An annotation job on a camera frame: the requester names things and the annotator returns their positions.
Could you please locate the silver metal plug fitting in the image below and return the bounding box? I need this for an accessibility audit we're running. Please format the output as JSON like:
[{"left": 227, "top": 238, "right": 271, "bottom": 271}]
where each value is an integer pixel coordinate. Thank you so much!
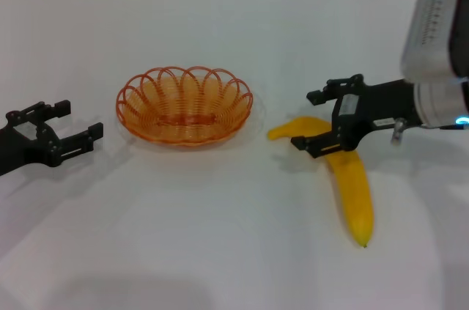
[{"left": 390, "top": 118, "right": 407, "bottom": 146}]

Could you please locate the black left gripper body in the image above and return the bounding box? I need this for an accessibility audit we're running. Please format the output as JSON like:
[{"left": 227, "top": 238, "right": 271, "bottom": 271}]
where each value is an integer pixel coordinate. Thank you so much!
[{"left": 0, "top": 108, "right": 63, "bottom": 177}]

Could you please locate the orange wire basket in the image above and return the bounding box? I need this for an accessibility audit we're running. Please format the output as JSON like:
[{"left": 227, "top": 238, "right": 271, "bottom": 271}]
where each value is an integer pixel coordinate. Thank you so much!
[{"left": 116, "top": 65, "right": 254, "bottom": 149}]

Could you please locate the yellow banana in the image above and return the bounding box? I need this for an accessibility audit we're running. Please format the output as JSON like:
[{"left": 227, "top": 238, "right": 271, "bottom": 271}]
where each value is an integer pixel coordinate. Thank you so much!
[{"left": 267, "top": 115, "right": 374, "bottom": 249}]

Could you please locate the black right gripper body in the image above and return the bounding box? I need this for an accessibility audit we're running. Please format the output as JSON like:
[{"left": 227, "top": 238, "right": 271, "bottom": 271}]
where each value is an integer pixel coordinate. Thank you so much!
[{"left": 331, "top": 81, "right": 421, "bottom": 152}]

